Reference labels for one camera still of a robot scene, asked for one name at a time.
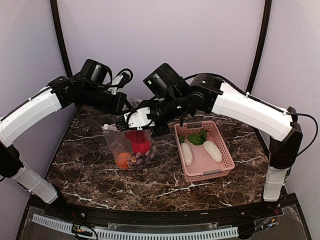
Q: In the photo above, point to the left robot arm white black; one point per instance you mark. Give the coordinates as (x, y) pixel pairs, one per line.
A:
(94, 86)

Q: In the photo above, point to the clear zip top bag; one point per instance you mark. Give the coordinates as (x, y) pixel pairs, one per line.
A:
(118, 143)

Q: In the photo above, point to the left black frame post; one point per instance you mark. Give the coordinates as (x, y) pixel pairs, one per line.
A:
(60, 37)

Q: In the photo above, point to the orange tangerine toy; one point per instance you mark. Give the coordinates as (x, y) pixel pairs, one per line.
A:
(121, 160)

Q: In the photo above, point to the white bun toy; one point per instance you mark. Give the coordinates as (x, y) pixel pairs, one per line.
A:
(213, 151)
(187, 154)

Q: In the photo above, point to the pink plastic basket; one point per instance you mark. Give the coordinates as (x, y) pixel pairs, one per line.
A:
(203, 167)

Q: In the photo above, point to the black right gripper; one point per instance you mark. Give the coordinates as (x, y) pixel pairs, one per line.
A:
(162, 129)

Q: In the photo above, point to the green leaf toy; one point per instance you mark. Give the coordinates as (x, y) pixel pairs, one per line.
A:
(196, 139)

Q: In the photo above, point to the black frame post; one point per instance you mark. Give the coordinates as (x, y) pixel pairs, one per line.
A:
(260, 45)
(60, 37)

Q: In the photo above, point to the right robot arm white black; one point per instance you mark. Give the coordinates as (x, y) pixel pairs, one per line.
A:
(213, 93)

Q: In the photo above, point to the dark red onion toy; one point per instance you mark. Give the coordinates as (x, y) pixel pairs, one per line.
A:
(139, 161)

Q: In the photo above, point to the black front rail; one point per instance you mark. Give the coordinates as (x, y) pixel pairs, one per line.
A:
(248, 217)

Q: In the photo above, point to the white slotted cable duct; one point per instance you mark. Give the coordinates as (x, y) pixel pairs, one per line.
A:
(117, 231)

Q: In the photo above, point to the right black frame post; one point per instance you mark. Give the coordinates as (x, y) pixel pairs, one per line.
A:
(260, 45)

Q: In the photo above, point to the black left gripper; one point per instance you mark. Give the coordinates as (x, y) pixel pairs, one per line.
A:
(122, 98)

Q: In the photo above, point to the red apple toy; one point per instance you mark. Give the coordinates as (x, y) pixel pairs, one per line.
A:
(141, 147)
(136, 136)

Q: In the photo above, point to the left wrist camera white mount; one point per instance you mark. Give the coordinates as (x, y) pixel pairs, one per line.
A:
(119, 82)

